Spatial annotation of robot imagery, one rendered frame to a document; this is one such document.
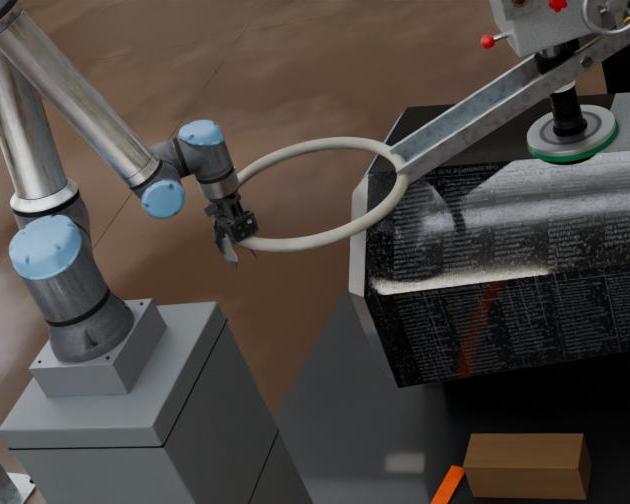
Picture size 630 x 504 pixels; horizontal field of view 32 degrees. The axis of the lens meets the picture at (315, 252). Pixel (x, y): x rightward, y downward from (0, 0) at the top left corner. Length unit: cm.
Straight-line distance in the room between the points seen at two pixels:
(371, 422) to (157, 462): 109
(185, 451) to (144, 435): 12
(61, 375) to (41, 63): 68
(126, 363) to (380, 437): 109
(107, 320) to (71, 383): 17
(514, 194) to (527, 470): 70
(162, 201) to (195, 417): 48
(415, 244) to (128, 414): 89
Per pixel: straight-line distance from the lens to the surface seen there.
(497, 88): 272
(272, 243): 251
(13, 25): 217
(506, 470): 290
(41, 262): 229
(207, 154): 243
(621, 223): 265
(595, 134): 271
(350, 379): 348
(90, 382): 242
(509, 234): 271
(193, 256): 443
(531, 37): 251
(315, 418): 340
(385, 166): 288
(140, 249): 464
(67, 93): 221
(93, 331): 237
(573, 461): 287
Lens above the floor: 222
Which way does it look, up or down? 32 degrees down
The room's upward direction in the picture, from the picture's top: 22 degrees counter-clockwise
